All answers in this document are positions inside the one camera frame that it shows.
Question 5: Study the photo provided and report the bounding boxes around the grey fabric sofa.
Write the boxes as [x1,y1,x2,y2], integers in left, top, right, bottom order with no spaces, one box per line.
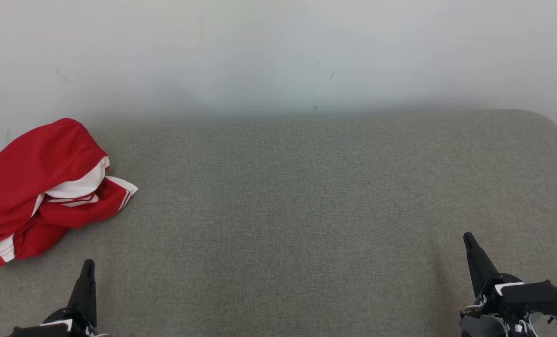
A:
[0,109,557,337]

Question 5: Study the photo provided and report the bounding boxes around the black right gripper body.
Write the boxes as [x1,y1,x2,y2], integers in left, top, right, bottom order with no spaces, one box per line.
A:
[460,273,533,337]

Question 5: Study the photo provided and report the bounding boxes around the red basketball shorts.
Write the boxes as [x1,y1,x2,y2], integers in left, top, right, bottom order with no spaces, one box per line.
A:
[0,118,110,267]

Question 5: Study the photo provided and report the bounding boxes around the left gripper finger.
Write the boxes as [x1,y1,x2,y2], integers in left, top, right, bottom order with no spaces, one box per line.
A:
[67,259,97,327]

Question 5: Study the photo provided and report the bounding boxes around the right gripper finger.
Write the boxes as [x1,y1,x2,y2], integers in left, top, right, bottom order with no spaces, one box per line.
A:
[463,232,500,298]

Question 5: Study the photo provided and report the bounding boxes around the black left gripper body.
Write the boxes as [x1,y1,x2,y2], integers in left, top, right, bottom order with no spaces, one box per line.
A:
[42,307,111,337]

